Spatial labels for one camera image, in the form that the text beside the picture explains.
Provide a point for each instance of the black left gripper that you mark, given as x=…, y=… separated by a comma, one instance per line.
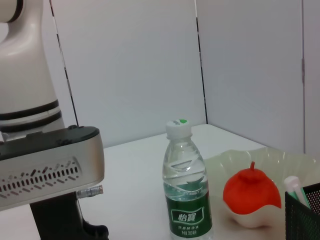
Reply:
x=57, y=220

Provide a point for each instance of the clear green-label water bottle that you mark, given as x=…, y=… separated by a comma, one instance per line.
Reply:
x=186, y=215

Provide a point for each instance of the mint green utility knife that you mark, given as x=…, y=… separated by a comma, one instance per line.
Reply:
x=291, y=183

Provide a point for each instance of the clear wavy glass fruit plate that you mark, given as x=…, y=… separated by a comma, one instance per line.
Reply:
x=275, y=157

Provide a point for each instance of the black mesh pen holder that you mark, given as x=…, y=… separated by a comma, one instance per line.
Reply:
x=302, y=220

